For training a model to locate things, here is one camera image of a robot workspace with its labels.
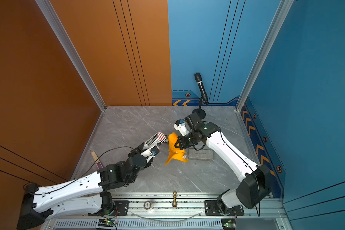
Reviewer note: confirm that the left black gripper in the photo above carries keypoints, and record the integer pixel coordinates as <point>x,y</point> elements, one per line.
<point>136,152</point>

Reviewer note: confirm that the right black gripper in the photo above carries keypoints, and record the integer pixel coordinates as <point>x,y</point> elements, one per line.
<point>183,145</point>

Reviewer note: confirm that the orange fluffy cloth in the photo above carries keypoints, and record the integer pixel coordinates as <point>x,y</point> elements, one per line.
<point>175,153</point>

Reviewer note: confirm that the newspaper print eyeglass case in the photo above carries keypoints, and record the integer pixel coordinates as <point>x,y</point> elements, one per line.
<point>156,140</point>

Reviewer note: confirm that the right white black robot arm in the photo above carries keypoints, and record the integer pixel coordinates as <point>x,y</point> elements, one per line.
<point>255,181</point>

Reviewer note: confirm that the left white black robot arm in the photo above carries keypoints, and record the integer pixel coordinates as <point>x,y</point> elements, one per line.
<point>40,202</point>

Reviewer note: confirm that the grey rectangular eyeglass case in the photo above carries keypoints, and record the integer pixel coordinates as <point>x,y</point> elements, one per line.
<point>204,154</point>

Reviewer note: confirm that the wooden stick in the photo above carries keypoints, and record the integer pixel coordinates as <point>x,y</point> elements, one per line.
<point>96,160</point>

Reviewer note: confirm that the silver tape roll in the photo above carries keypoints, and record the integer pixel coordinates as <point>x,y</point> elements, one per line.
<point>147,205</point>

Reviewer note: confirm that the brass chess piece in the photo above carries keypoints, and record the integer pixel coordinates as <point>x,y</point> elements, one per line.
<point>174,203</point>

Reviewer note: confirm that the black microphone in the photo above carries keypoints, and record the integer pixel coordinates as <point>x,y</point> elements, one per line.
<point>199,81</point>

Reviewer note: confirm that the left green circuit board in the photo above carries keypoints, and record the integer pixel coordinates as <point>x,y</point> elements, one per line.
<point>106,223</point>

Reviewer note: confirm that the green circuit board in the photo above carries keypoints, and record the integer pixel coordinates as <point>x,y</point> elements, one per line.
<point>228,224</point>
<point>106,223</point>

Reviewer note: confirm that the right green circuit board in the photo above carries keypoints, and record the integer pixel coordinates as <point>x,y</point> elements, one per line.
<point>228,224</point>

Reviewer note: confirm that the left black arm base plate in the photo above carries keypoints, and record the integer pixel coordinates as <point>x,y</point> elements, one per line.
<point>119,209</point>

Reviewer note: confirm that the aluminium front rail frame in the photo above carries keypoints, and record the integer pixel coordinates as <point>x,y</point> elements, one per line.
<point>188,215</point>

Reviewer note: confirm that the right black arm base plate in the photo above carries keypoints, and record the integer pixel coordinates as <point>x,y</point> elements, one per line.
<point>212,208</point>

